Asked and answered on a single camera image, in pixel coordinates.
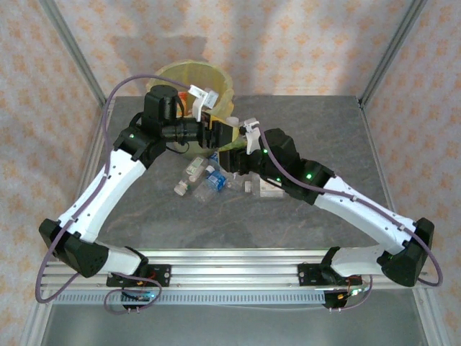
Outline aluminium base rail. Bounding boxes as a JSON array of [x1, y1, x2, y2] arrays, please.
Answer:
[[38, 247, 432, 290]]

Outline grey metal lower shelf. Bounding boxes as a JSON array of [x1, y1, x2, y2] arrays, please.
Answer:
[[39, 304, 429, 346]]

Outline green plastic bin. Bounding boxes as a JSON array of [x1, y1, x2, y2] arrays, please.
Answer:
[[147, 60, 235, 161]]

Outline aluminium side frame rail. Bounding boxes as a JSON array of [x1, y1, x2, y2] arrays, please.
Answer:
[[19, 99, 116, 346], [359, 99, 448, 346]]

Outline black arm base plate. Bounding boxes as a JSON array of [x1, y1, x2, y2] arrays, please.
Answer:
[[106, 264, 172, 288], [297, 262, 363, 288]]

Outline grey slotted cable duct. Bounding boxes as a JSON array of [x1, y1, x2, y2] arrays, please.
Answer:
[[53, 290, 327, 306]]

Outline small clear bottle white cap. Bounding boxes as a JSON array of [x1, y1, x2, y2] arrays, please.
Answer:
[[173, 179, 192, 196]]

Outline small bottle green white label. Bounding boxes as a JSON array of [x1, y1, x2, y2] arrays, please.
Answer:
[[185, 156, 210, 183]]

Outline aluminium frame post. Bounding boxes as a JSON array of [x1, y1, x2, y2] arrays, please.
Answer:
[[359, 0, 429, 107], [38, 0, 111, 109]]

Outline small circuit board with wires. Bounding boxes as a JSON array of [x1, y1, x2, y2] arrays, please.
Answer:
[[336, 275, 372, 301], [120, 270, 166, 302]]

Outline clear bottle white label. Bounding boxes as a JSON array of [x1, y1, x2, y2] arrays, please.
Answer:
[[243, 172, 285, 198]]

